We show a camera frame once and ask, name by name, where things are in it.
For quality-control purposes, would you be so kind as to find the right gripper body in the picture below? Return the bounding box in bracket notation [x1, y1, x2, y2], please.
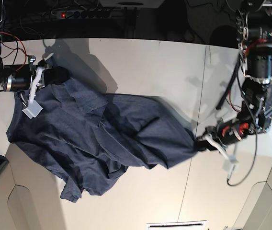
[5, 56, 46, 92]

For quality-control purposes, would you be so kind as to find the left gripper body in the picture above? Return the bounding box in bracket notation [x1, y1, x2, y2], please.
[205, 118, 253, 147]

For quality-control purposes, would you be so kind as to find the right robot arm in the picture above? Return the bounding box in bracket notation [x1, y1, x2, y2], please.
[0, 0, 69, 92]

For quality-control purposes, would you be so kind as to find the black power strip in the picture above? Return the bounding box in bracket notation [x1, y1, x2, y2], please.
[51, 9, 112, 20]

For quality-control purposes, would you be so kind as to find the black braided camera cable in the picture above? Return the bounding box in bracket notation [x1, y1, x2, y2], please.
[226, 134, 259, 187]

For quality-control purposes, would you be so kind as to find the blue grey t-shirt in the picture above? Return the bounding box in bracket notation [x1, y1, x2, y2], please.
[6, 76, 197, 202]

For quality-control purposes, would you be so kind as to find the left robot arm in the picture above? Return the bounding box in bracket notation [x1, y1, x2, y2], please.
[194, 0, 272, 151]

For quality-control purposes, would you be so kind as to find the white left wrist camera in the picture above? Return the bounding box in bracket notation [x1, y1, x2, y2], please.
[223, 155, 238, 173]

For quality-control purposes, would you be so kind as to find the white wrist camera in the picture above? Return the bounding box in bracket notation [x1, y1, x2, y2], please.
[223, 155, 238, 173]
[22, 100, 43, 119]

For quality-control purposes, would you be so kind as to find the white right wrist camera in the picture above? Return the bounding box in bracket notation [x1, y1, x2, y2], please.
[22, 100, 43, 119]

